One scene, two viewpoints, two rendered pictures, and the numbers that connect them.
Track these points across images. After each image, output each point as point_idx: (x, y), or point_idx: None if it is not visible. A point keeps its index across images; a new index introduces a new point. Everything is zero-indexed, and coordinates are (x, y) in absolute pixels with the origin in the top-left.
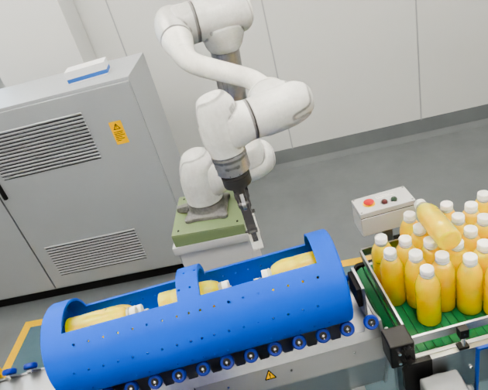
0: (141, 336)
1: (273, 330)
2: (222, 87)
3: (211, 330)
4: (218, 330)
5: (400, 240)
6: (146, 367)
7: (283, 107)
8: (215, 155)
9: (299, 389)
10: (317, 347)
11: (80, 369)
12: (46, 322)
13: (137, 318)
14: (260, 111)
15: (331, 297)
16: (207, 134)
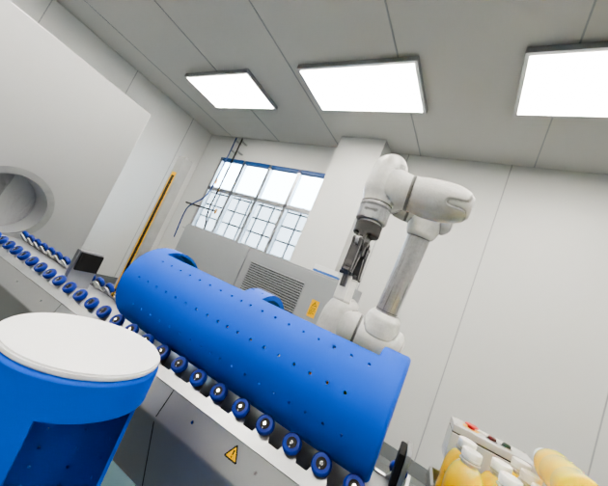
0: (197, 288)
1: (283, 380)
2: (399, 259)
3: (239, 326)
4: (244, 331)
5: (493, 458)
6: (172, 315)
7: (443, 185)
8: (366, 193)
9: None
10: (302, 474)
11: (145, 277)
12: (170, 249)
13: (210, 278)
14: (423, 179)
15: (367, 395)
16: (372, 173)
